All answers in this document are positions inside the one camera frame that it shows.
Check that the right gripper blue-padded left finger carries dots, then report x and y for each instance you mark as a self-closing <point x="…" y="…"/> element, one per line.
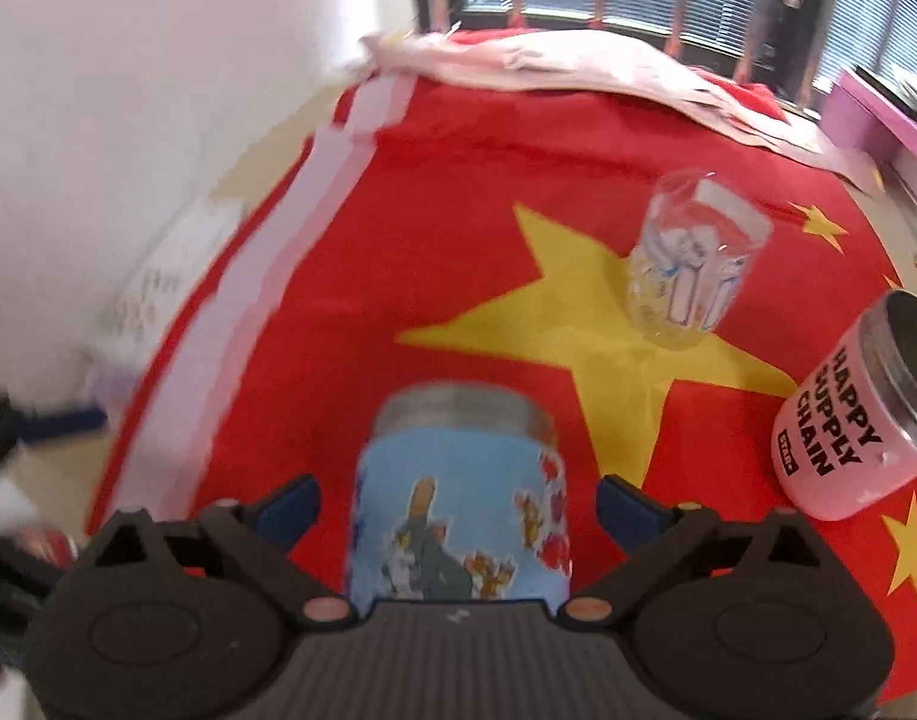
<point x="254" y="541"/>

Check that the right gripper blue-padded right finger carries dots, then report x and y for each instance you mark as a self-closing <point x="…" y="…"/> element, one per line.
<point x="658" y="542"/>

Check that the blue cartoon-sticker steel cup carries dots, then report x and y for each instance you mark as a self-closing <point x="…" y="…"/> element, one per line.
<point x="460" y="495"/>

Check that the clear glass with cartoon print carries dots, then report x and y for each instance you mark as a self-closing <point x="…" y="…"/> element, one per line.
<point x="698" y="242"/>

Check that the red flag with yellow stars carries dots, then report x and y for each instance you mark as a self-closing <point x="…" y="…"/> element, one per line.
<point x="435" y="232"/>

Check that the pink foam block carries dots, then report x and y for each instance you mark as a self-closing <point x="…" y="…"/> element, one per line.
<point x="856" y="116"/>

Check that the pink happy supply chain cup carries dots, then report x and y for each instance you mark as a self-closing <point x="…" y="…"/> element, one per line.
<point x="848" y="436"/>

